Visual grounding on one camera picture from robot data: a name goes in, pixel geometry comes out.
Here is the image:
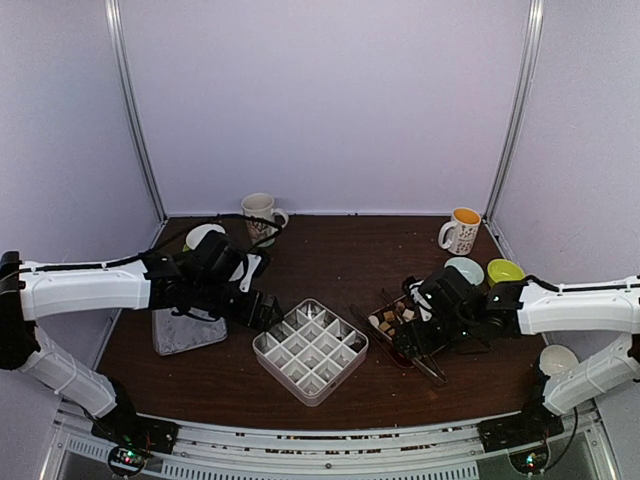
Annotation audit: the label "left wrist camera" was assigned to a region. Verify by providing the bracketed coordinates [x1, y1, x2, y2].
[230, 252, 270, 293]

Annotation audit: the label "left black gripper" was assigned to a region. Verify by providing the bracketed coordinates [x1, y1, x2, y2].
[192, 277, 284, 332]

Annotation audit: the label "right aluminium frame post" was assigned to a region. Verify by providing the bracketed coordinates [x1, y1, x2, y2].
[484, 0, 545, 225]

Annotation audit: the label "red chocolate tray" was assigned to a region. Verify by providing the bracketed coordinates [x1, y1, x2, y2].
[369, 289, 446, 382]

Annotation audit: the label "white divided tin box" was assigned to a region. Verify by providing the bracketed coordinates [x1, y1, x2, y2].
[252, 298, 369, 407]

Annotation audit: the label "lime green bowl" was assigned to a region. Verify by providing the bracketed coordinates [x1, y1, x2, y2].
[487, 258, 526, 287]

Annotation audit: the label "bunny print tin lid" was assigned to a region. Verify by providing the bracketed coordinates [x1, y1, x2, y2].
[152, 309, 228, 356]

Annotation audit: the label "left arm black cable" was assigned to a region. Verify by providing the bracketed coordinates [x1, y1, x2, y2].
[14, 213, 286, 274]

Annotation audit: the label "white bowl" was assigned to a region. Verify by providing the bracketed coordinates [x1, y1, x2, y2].
[185, 224, 226, 250]

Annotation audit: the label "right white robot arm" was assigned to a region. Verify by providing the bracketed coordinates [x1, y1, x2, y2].
[392, 266, 639, 442]

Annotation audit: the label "light blue bowl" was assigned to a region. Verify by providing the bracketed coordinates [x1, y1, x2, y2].
[444, 256, 485, 286]

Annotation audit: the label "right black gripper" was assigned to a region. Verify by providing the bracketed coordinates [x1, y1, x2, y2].
[392, 315, 476, 360]

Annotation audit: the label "white bowl off table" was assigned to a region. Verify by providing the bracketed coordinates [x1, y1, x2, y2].
[538, 345, 579, 376]

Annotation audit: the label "metal tongs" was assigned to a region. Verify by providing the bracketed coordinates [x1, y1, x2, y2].
[349, 288, 448, 387]

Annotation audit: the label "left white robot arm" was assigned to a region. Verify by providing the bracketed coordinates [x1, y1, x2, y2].
[1, 230, 283, 444]

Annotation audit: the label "yellow interior mug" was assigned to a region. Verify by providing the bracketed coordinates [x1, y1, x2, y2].
[438, 207, 482, 256]

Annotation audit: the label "front metal rail base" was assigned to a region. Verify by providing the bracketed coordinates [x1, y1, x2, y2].
[49, 419, 614, 480]

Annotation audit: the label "tall coral print mug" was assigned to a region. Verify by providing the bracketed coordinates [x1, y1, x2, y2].
[241, 193, 289, 248]

